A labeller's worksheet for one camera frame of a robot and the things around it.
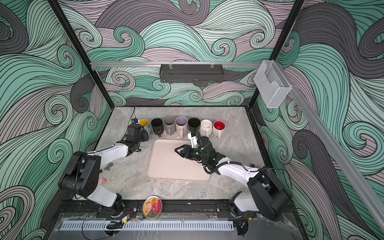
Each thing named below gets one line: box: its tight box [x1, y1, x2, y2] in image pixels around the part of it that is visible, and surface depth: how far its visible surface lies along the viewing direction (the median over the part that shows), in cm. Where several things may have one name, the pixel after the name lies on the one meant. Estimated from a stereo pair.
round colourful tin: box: [142, 195, 163, 219], surface depth 73 cm
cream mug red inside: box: [212, 120, 226, 138], surface depth 100 cm
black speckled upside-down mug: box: [151, 118, 164, 138], surface depth 102 cm
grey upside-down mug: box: [163, 116, 176, 136], surface depth 100 cm
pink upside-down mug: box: [175, 116, 189, 138], surface depth 99 cm
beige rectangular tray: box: [146, 139, 211, 182], surface depth 90 cm
